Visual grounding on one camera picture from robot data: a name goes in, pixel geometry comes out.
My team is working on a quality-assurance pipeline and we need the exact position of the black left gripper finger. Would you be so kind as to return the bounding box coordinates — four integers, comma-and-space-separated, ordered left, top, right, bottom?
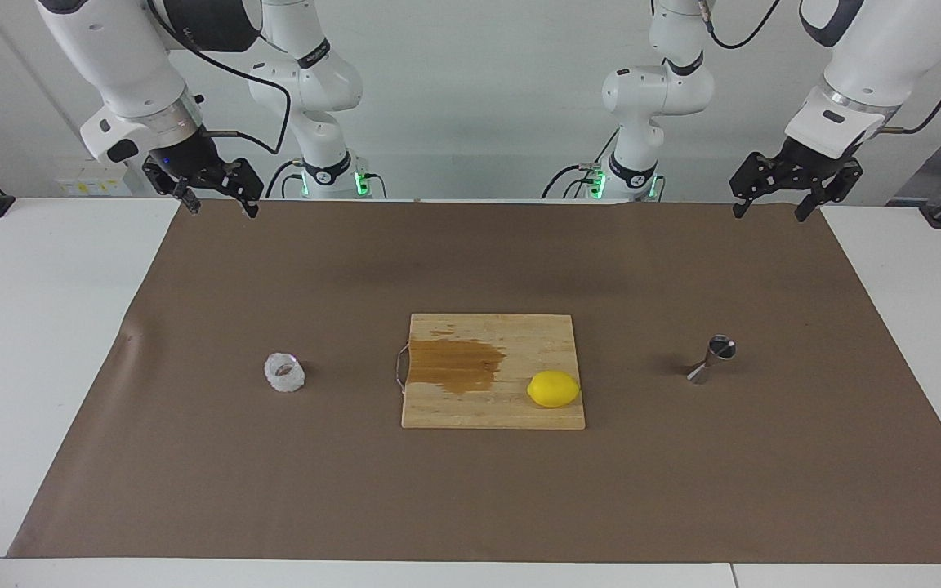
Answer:
730, 153, 782, 219
796, 161, 863, 223

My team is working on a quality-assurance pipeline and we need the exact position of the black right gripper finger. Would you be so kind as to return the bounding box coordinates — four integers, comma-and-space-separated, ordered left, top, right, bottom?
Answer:
144, 161, 202, 216
216, 158, 265, 218

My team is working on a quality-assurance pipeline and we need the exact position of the steel double jigger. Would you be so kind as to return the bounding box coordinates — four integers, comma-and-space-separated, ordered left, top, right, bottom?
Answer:
685, 335, 738, 385

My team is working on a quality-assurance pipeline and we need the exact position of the yellow lemon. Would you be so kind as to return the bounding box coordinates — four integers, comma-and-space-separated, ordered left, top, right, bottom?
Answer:
527, 370, 582, 409

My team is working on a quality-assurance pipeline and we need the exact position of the brown paper table mat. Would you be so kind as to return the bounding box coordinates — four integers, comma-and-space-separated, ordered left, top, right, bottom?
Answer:
7, 198, 941, 564

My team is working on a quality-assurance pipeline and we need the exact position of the wooden cutting board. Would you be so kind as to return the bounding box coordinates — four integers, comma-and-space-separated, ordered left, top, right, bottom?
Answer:
395, 314, 586, 430

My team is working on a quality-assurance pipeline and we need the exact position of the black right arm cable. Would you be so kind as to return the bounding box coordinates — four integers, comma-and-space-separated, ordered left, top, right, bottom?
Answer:
146, 0, 293, 156

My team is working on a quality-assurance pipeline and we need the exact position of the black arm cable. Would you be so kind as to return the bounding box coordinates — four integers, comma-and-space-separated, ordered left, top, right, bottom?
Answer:
699, 0, 941, 136
146, 0, 293, 156

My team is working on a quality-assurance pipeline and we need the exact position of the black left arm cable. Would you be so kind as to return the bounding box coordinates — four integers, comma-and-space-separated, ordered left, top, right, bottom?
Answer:
699, 0, 941, 136

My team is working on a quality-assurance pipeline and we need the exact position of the white wall socket box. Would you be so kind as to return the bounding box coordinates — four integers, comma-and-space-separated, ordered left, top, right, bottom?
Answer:
56, 159, 133, 198

